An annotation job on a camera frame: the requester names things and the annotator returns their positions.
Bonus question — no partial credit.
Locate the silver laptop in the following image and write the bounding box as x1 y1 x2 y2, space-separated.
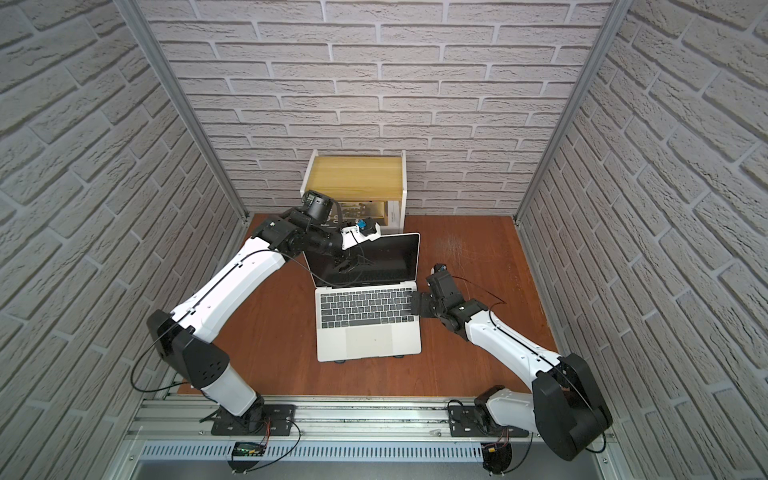
304 233 422 363

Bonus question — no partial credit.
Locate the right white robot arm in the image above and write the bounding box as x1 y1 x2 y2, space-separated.
411 264 613 461

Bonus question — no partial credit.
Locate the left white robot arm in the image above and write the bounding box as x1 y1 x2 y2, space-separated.
147 191 381 435

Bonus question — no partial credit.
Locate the grey folding laptop stand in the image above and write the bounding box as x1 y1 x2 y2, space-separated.
333 355 405 364

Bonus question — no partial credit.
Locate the Folio-02 book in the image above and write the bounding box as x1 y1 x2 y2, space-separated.
340 200 403 234

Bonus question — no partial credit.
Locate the white shelf with wooden top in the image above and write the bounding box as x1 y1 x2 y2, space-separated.
300 150 408 232

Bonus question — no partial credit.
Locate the right black round module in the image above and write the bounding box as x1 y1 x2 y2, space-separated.
481 443 513 475

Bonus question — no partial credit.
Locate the right corner aluminium profile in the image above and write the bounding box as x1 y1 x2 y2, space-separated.
514 0 633 226

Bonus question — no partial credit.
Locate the corner aluminium profile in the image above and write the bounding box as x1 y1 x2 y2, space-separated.
514 0 633 226
115 0 249 224

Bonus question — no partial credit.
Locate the left green circuit board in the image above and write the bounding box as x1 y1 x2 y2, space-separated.
231 442 267 460

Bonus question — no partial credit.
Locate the left corner aluminium profile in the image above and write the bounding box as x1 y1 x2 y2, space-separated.
115 0 249 224

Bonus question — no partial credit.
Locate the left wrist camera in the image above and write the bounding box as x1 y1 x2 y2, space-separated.
340 218 382 250

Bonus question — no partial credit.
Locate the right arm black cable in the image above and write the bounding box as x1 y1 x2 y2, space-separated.
449 274 607 455

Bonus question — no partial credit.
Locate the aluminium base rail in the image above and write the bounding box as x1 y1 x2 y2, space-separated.
128 394 619 464

